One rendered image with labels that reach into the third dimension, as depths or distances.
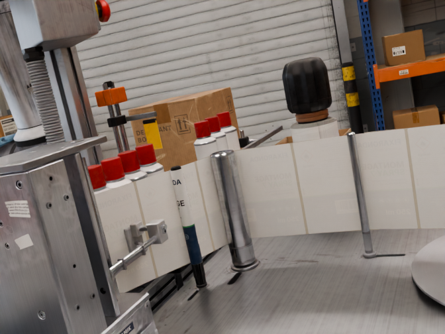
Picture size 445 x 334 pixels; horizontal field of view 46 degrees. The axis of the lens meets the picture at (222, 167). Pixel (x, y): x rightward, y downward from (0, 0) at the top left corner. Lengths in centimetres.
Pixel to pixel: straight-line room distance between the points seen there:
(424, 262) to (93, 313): 43
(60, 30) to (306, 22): 449
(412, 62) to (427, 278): 400
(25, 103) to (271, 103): 432
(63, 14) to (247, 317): 54
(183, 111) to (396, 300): 106
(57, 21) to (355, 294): 60
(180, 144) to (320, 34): 377
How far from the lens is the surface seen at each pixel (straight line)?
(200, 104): 160
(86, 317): 59
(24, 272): 58
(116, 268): 64
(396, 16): 536
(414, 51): 466
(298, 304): 71
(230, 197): 80
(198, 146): 116
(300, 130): 94
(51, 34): 89
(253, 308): 72
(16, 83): 118
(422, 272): 73
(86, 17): 90
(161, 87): 562
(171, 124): 163
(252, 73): 536
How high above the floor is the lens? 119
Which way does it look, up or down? 11 degrees down
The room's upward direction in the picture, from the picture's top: 12 degrees counter-clockwise
